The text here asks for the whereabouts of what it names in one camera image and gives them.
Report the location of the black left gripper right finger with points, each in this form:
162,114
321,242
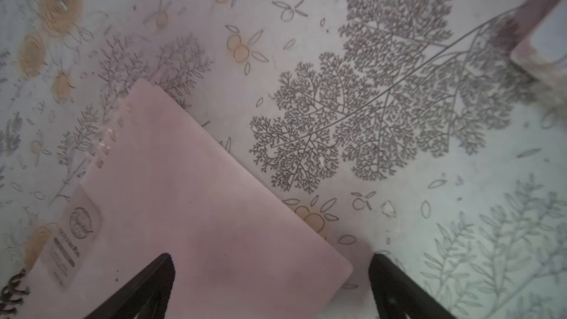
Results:
396,295

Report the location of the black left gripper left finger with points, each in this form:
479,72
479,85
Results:
144,296

